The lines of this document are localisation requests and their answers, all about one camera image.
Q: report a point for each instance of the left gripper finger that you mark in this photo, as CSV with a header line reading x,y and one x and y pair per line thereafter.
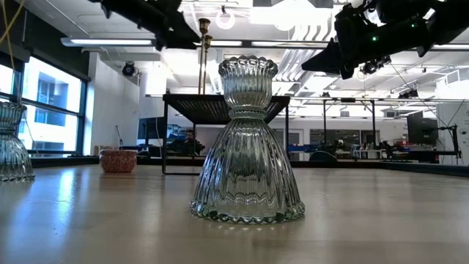
x,y
160,38
181,36

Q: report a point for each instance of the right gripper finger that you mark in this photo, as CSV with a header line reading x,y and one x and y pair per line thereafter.
x,y
351,25
329,60

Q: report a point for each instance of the red patterned bowl candle holder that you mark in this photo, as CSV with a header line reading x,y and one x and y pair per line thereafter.
x,y
118,161

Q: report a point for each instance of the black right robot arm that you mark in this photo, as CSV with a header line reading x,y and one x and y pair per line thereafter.
x,y
447,22

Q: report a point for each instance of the fluorescent ceiling light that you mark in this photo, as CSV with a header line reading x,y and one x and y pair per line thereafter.
x,y
227,43
110,42

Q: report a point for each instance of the black perforated metal stand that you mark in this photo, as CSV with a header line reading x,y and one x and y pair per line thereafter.
x,y
198,108

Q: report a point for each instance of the black computer monitor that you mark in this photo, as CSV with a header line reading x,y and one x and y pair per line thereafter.
x,y
421,130
150,130

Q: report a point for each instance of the blue chair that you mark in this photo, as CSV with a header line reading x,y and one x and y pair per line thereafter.
x,y
322,156

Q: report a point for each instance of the person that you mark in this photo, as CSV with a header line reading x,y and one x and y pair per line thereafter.
x,y
188,144

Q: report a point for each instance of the black overhead rig camera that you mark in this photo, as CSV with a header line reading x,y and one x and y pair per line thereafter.
x,y
373,66

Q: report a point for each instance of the black ceiling camera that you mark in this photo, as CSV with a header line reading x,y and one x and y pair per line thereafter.
x,y
128,69

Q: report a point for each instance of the black metal rig frame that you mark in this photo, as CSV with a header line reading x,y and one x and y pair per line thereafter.
x,y
324,121

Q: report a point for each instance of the black aluminium rig frame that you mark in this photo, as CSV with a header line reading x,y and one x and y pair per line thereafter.
x,y
73,161

